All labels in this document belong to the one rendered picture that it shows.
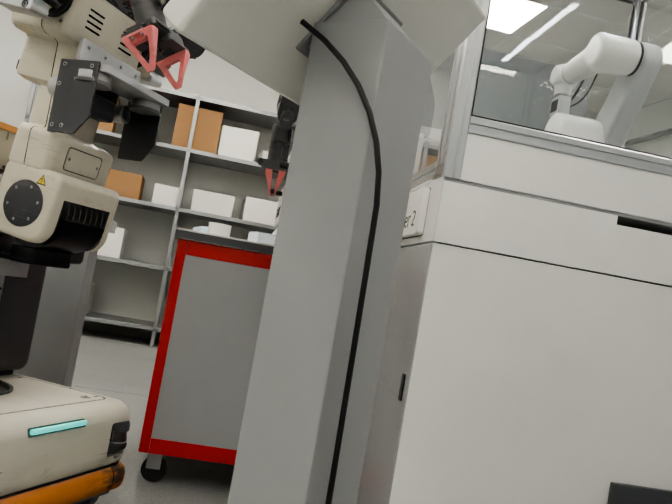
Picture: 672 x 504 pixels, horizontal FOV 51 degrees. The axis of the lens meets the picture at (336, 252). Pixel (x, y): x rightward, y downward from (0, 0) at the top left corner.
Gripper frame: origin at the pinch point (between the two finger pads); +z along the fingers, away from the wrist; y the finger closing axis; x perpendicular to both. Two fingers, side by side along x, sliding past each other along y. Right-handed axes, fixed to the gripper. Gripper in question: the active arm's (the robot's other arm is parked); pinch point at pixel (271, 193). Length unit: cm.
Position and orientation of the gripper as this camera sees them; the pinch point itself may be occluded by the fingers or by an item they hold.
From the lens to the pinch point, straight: 204.0
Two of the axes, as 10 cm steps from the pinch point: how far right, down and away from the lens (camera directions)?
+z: -1.5, 9.9, -0.4
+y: 9.8, 1.6, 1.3
